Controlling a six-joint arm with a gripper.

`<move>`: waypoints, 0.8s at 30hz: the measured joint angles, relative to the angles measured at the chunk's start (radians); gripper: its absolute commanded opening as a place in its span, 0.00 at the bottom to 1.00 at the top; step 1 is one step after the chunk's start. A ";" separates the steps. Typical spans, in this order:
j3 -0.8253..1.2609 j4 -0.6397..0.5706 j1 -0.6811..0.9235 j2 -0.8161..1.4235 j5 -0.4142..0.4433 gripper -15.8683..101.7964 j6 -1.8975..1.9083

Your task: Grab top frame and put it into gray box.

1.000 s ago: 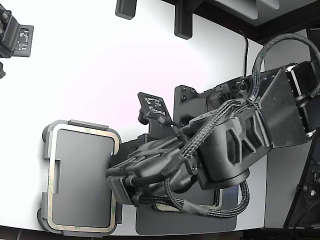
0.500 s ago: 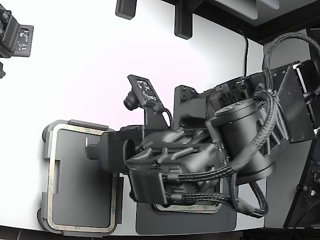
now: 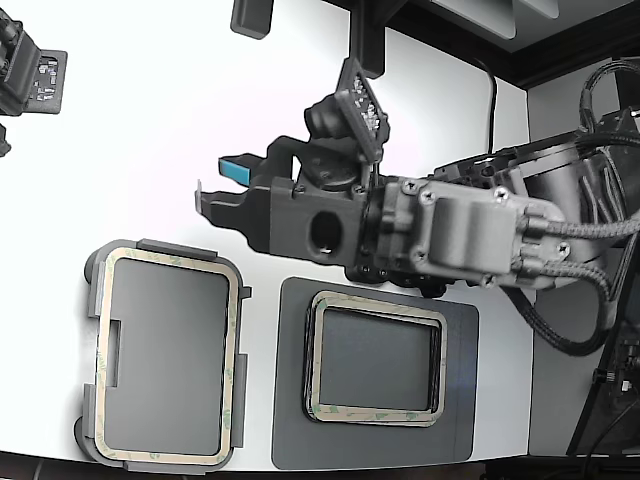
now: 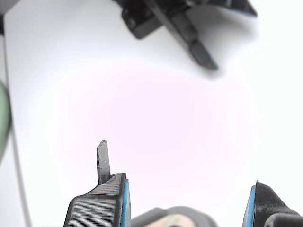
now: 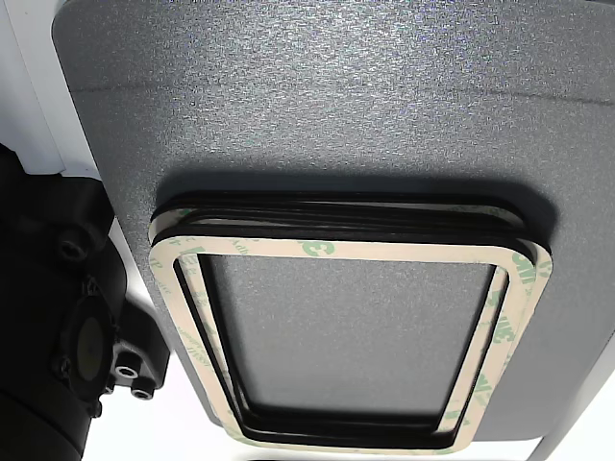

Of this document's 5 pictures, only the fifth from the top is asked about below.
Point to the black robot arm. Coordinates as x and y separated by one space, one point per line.
38 240

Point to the dark gray flat mat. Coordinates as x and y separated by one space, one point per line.
336 96

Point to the black rectangular adhesive gasket frames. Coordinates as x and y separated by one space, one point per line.
165 222

